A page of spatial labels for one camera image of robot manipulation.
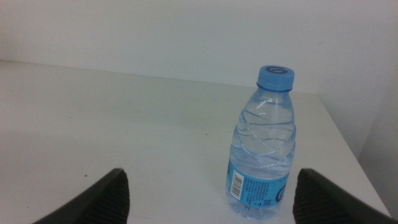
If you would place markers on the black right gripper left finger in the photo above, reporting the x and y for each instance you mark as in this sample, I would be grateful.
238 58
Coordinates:
105 202

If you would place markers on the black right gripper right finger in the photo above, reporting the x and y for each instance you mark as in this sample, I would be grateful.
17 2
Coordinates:
320 202

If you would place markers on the clear water bottle blue cap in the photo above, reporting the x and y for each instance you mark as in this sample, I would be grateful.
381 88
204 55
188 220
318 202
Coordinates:
262 149

